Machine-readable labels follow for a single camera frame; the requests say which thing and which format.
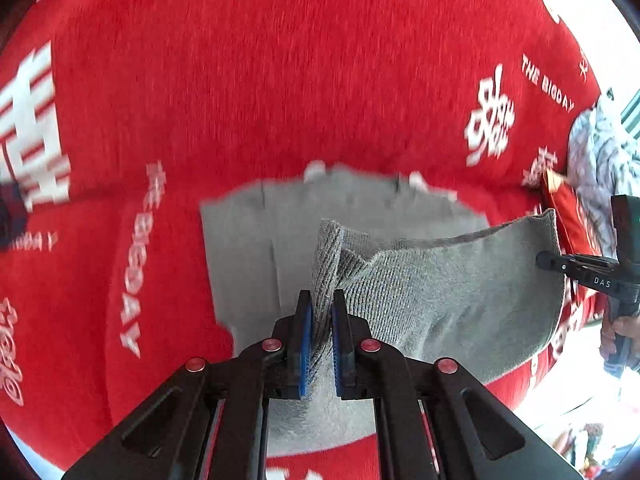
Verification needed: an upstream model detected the red embroidered cushion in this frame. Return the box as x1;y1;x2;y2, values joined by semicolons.
540;169;602;256

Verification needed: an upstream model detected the red wedding bedspread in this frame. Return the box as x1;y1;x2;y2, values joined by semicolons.
1;0;600;469

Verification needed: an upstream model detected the grey knit sweater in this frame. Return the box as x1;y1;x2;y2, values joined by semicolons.
201;168;564;457

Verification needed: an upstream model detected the light blue floral quilt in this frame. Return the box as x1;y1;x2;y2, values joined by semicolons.
567;94;639;258

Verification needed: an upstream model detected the dark red patterned garment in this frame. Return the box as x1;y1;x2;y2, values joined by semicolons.
0;181;28;252

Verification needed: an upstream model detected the person's right hand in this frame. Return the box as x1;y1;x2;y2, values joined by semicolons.
600;312;640;367

